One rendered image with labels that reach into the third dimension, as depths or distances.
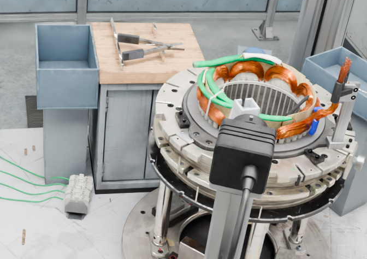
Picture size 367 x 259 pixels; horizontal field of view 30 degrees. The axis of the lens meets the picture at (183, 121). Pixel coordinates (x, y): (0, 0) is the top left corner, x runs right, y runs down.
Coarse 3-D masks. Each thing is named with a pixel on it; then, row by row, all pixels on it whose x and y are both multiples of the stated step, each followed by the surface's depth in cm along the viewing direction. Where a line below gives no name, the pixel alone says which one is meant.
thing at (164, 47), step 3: (153, 48) 124; (156, 48) 124; (159, 48) 124; (162, 48) 124; (165, 48) 125; (144, 51) 122; (147, 51) 123; (150, 51) 123; (153, 51) 123; (156, 51) 124; (159, 51) 124; (144, 54) 122; (147, 54) 123
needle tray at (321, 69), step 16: (336, 48) 137; (304, 64) 133; (320, 64) 136; (336, 64) 140; (352, 64) 137; (320, 80) 131; (352, 80) 136; (352, 112) 128; (352, 176) 133; (352, 192) 136; (336, 208) 139; (352, 208) 140
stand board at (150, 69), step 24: (96, 24) 134; (120, 24) 135; (144, 24) 136; (168, 24) 138; (96, 48) 126; (120, 48) 127; (144, 48) 128; (192, 48) 131; (120, 72) 120; (144, 72) 121; (168, 72) 122
